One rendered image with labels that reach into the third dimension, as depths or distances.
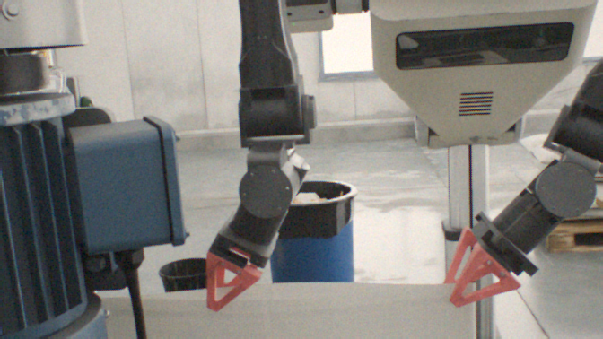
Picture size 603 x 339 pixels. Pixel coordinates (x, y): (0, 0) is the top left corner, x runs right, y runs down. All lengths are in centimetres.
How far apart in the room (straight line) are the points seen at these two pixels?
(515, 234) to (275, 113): 31
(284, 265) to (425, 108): 191
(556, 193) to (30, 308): 51
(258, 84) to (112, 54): 860
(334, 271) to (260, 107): 237
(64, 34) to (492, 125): 100
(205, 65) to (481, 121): 778
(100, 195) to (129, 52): 877
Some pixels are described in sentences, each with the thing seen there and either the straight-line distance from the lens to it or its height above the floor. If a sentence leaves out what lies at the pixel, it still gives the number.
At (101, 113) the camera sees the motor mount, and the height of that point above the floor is 131.
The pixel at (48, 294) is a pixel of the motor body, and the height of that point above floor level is 120.
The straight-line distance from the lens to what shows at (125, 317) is 87.
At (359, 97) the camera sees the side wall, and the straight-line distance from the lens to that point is 881.
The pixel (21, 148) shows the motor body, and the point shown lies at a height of 130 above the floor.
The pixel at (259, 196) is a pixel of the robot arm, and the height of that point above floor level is 120.
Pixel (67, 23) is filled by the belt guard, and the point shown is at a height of 138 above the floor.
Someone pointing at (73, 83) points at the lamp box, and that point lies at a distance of 102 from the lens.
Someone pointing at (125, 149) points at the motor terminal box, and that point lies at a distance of 48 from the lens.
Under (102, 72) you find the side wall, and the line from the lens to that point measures 937.
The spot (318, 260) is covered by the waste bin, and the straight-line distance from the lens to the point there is 303.
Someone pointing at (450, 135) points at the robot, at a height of 115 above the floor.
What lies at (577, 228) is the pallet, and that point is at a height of 14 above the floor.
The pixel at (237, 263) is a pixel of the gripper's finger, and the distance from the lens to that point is 76.
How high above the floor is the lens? 136
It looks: 12 degrees down
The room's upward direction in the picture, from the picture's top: 4 degrees counter-clockwise
